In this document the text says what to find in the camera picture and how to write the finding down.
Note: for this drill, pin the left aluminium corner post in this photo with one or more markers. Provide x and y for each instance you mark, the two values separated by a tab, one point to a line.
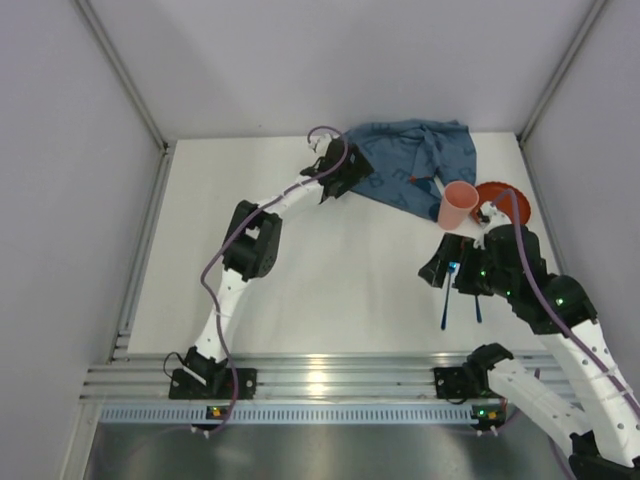
98	31

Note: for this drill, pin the aluminium corner post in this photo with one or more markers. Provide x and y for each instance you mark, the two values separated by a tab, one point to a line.
98	31
585	28

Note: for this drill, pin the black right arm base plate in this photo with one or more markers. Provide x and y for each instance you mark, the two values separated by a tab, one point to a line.
455	384

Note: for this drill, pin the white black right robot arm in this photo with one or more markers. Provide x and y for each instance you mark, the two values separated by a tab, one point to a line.
599	431

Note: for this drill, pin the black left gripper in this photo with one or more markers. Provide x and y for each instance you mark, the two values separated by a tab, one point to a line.
351	167

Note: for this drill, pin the perforated grey cable duct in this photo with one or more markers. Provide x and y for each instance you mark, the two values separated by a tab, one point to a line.
299	414

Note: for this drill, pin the blue metal spoon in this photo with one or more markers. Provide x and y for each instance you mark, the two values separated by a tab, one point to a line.
479	316

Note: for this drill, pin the blue metal fork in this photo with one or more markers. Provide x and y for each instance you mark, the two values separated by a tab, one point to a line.
446	305

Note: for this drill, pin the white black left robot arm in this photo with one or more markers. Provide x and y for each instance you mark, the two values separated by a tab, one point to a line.
251	244

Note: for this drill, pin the red plastic plate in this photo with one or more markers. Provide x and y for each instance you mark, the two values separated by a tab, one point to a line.
505	197

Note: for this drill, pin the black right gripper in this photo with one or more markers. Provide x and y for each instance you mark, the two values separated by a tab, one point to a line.
445	262

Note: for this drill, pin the pink plastic cup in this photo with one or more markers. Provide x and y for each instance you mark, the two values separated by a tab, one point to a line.
459	198

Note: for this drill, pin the blue letter-print placemat cloth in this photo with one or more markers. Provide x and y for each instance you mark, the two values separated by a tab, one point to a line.
409	157

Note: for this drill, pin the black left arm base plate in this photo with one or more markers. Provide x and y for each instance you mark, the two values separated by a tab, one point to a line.
186	387

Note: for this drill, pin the aluminium rail frame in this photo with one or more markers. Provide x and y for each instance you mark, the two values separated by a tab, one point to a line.
343	314

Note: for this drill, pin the right aluminium corner post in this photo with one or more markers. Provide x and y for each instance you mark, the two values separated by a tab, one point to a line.
585	28

